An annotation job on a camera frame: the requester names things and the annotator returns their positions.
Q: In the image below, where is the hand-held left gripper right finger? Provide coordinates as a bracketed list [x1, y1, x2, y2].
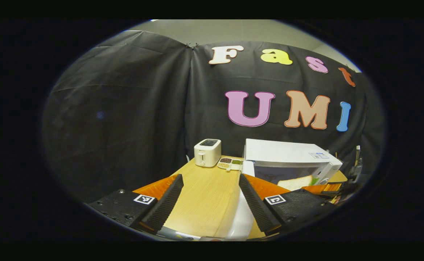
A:
[239, 173, 337, 236]

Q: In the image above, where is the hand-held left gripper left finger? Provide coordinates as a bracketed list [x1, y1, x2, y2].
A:
[88, 174, 185, 235]

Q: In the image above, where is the lettuce sandwich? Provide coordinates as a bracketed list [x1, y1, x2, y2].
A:
[277, 175, 320, 192]

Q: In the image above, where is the white microwave oven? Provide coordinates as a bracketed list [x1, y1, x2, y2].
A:
[226, 138, 343, 240]

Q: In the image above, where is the white divided snack dish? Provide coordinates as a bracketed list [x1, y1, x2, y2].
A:
[217, 157, 244, 171]

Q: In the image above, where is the white toaster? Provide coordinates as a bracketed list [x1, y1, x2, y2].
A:
[194, 139, 222, 167]

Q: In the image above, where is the black backdrop cloth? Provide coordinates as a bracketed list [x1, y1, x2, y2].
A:
[41, 30, 386, 203]

